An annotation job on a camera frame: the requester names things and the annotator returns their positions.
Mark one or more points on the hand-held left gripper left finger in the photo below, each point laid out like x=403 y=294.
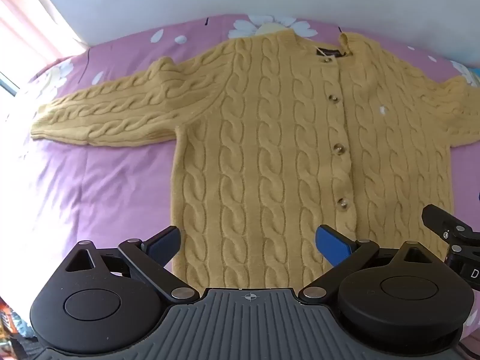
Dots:
x=165 y=246

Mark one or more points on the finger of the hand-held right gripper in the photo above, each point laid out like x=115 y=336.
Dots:
x=446 y=225

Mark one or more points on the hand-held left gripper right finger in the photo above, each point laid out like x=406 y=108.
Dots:
x=332 y=249

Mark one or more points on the pink floral bed sheet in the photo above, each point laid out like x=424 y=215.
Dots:
x=97 y=191

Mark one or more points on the pale pink curtain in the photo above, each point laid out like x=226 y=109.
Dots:
x=33 y=30

